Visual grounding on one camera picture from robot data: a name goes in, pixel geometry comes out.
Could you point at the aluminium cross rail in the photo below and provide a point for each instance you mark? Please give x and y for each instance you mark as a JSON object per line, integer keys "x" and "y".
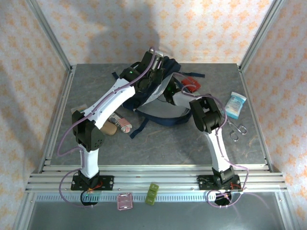
{"x": 153, "y": 176}

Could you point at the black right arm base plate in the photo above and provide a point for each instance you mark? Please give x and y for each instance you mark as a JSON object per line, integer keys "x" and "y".
{"x": 204, "y": 182}

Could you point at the pink square device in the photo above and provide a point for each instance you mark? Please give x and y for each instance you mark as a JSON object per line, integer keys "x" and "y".
{"x": 124, "y": 201}

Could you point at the red wallet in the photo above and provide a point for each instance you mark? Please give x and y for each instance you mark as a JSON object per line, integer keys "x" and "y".
{"x": 192, "y": 83}

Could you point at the aluminium frame post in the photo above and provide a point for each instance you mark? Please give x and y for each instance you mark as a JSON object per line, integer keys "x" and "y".
{"x": 259, "y": 36}
{"x": 51, "y": 36}

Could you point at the aluminium side rail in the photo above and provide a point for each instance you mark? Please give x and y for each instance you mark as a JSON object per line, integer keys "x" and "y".
{"x": 63, "y": 95}
{"x": 244, "y": 81}

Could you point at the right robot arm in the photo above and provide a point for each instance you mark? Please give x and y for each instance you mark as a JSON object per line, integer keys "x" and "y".
{"x": 217, "y": 148}

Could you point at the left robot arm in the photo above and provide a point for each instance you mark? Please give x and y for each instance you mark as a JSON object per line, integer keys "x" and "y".
{"x": 91, "y": 163}

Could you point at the silver carabiner clip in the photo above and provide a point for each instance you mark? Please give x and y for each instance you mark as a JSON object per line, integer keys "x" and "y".
{"x": 245, "y": 131}

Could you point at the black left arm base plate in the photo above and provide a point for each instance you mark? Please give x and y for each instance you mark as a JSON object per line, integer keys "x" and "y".
{"x": 108, "y": 180}

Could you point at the blue white tissue packet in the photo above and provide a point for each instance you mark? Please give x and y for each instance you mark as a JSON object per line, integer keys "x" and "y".
{"x": 234, "y": 105}

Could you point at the navy blue backpack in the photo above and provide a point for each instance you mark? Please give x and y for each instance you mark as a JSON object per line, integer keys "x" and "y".
{"x": 163, "y": 112}

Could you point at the grey metal shelf panel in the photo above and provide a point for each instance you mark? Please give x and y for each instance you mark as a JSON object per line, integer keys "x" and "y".
{"x": 182, "y": 218}

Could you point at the green square block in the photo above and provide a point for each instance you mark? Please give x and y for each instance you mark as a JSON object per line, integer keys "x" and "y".
{"x": 154, "y": 187}
{"x": 149, "y": 200}
{"x": 151, "y": 193}

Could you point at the silver metal tongs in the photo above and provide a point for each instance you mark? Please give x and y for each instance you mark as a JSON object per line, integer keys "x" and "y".
{"x": 233, "y": 137}

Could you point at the flag pattern sock pair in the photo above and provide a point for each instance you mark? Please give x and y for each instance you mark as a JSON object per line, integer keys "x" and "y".
{"x": 122, "y": 123}

